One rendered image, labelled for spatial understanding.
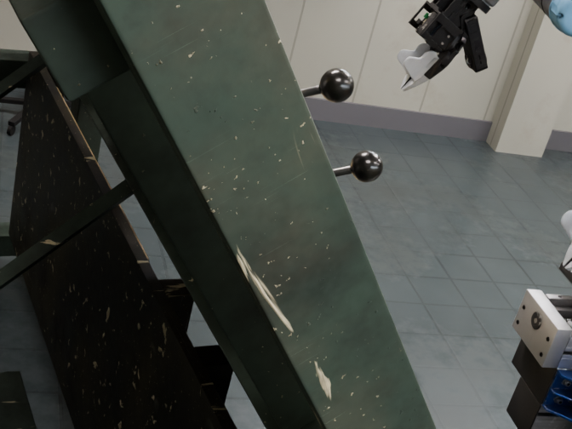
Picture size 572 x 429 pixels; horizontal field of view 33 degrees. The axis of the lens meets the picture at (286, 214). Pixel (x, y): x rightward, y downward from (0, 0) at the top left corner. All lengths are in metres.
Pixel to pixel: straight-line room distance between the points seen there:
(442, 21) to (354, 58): 3.42
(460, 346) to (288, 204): 2.83
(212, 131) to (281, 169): 0.08
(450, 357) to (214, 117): 2.85
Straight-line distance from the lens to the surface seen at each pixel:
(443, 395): 3.34
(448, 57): 1.78
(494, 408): 3.39
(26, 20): 0.75
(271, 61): 0.76
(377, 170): 1.12
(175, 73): 0.73
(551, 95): 5.54
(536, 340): 1.93
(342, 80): 1.05
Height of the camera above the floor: 1.87
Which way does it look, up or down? 27 degrees down
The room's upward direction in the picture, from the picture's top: 15 degrees clockwise
